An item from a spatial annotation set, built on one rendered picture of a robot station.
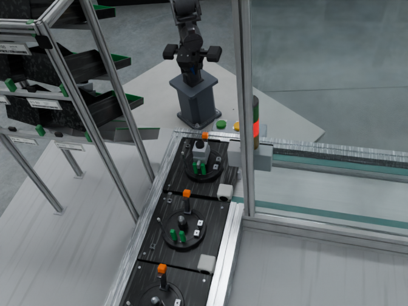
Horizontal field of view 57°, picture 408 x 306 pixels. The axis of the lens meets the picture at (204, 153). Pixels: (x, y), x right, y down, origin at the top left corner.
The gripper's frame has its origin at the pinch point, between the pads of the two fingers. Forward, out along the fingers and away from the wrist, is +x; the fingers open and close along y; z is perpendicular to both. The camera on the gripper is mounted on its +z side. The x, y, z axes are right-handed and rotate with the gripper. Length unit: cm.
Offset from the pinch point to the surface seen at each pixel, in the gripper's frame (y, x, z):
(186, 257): 8, 29, 54
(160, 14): -120, 121, -241
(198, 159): 4.8, 21.0, 22.8
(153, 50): -106, 122, -179
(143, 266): -4, 29, 59
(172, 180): -4.8, 28.8, 27.1
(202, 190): 6.8, 28.9, 29.5
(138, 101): -15.4, 3.9, 15.0
